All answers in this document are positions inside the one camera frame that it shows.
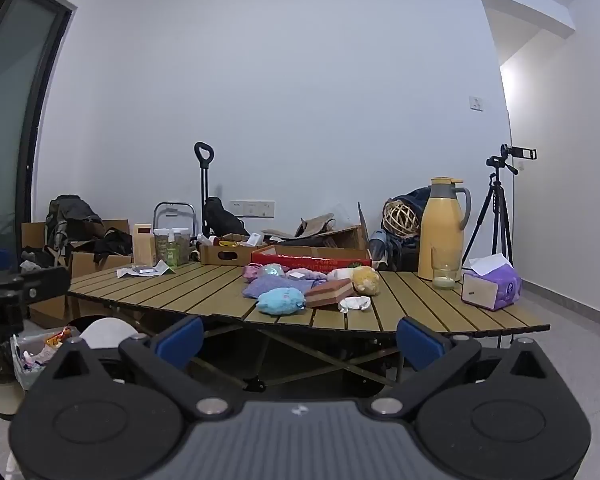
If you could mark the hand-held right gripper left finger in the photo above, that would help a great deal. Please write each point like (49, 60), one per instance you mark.
(180, 340)

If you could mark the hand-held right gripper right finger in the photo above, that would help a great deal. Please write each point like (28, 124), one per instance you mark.
(420, 342)

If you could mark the yellow plush toy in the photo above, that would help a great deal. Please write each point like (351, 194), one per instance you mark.
(366, 280)

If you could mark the pink plush toy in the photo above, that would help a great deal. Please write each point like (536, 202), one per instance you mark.
(251, 272)

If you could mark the pink brown sponge block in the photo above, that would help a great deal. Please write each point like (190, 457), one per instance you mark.
(330, 294)

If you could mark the white plush toy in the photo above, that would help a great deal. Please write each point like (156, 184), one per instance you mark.
(340, 274)

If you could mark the blue plush toy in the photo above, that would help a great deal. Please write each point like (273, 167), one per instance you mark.
(280, 301)

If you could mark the purple plush toy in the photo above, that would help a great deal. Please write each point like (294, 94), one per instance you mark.
(275, 284)

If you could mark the iridescent glitter ball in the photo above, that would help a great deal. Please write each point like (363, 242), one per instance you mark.
(271, 271)

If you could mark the red cardboard box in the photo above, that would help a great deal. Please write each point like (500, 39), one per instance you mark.
(305, 261)

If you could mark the large cardboard box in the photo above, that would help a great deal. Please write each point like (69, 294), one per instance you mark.
(32, 235)
(87, 262)

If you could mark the clear trash bag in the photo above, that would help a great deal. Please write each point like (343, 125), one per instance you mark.
(35, 355)

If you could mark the glass cup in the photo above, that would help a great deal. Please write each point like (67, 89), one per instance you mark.
(445, 280)

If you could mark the grey backpack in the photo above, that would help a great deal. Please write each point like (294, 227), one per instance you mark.
(72, 220)

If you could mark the black clothing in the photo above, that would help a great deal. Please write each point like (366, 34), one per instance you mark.
(110, 245)

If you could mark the white round object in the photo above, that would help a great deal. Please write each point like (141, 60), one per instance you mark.
(105, 332)

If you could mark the grey phone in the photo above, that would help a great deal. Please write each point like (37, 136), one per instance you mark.
(144, 270)

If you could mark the small beige bin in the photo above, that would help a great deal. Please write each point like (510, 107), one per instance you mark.
(0, 395)

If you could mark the white paper sheet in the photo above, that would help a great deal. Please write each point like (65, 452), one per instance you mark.
(127, 272)

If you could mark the black suitcase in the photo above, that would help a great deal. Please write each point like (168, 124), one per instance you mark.
(405, 257)

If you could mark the clear storage container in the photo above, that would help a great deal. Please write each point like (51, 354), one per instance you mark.
(182, 247)

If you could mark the beige carton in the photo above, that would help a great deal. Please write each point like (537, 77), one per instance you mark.
(144, 247)

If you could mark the purple tissue pack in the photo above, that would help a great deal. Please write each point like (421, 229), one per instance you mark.
(505, 287)

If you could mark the red white bottle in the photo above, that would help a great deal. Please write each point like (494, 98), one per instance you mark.
(205, 239)

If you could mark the yellow packet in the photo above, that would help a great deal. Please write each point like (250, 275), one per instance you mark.
(227, 243)

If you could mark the blue water bottle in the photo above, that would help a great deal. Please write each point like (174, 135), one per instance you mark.
(377, 242)

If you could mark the yellow thermos jug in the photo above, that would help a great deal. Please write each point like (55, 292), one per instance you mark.
(440, 230)

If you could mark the small white carton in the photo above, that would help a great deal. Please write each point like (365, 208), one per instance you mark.
(255, 238)

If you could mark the open brown cardboard box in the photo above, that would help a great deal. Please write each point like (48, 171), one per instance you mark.
(350, 237)

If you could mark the wicker ball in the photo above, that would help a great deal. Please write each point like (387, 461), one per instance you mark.
(400, 217)

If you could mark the black trolley bag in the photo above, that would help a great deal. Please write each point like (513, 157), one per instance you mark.
(222, 217)

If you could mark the dark glass door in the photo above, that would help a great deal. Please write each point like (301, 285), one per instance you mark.
(20, 110)

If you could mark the black tripod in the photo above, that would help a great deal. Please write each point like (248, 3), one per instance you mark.
(497, 200)

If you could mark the black table leg frame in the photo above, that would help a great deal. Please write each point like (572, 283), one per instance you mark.
(254, 385)

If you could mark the metal folding stool frame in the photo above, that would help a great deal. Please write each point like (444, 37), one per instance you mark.
(172, 203)

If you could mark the white wall outlet strip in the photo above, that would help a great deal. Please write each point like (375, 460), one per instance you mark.
(252, 208)

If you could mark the white wall switch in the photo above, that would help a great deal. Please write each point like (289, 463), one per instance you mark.
(476, 103)

